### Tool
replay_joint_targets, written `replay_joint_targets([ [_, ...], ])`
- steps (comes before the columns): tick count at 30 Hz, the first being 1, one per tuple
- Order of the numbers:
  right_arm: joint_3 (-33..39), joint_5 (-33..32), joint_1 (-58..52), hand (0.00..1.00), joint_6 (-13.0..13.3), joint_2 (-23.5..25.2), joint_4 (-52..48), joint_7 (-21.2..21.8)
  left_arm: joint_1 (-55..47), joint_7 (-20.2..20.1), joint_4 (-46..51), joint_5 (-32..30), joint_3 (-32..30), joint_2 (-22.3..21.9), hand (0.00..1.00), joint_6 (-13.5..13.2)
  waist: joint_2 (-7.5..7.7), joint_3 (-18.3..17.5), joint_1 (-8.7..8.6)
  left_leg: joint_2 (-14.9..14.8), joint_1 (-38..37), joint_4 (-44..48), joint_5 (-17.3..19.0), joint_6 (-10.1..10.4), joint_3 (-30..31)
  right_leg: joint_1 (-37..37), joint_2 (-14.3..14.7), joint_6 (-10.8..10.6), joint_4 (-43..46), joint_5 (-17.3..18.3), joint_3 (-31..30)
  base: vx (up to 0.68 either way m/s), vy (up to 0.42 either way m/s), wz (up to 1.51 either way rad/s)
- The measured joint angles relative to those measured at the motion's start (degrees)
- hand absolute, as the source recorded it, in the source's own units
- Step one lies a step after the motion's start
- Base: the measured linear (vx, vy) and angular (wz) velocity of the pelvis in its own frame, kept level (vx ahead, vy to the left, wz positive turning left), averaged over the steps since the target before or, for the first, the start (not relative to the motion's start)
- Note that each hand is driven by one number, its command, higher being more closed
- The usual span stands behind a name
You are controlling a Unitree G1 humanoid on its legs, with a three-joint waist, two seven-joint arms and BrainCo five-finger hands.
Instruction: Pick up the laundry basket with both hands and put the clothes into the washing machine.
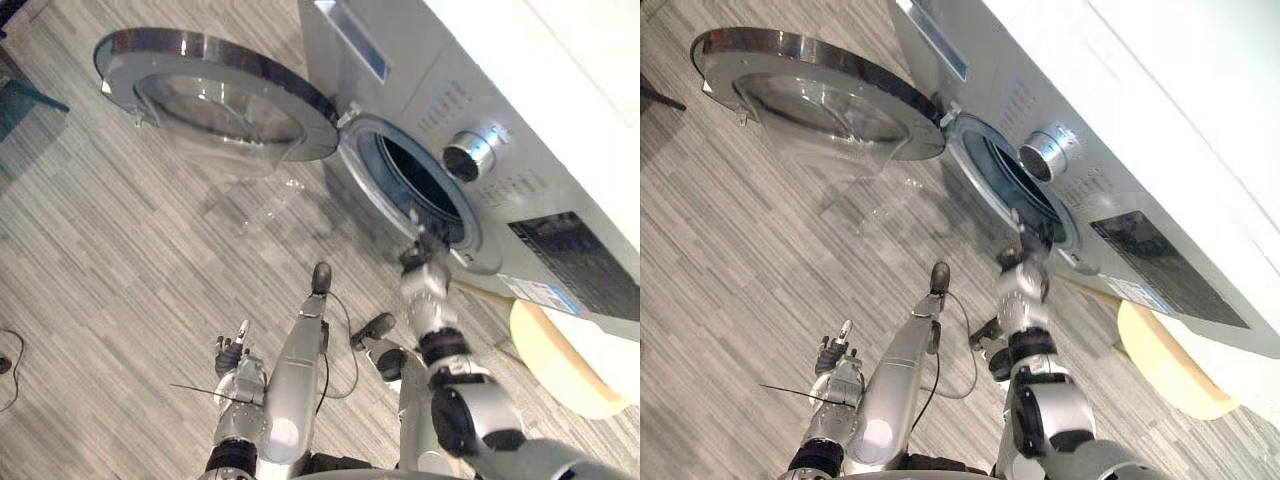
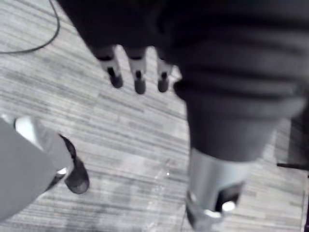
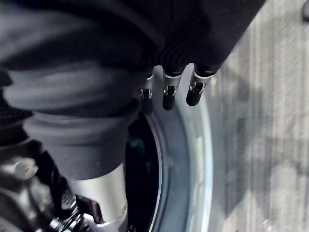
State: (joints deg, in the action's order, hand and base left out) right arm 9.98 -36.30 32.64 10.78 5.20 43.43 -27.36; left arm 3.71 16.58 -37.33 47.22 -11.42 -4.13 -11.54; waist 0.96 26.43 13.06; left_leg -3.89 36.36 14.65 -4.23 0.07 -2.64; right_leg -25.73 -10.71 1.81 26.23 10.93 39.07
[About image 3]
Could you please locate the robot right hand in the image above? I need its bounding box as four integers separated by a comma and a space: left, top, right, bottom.
0, 0, 263, 232

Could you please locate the robot silver and black leg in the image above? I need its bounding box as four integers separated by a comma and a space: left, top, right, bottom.
0, 139, 105, 232

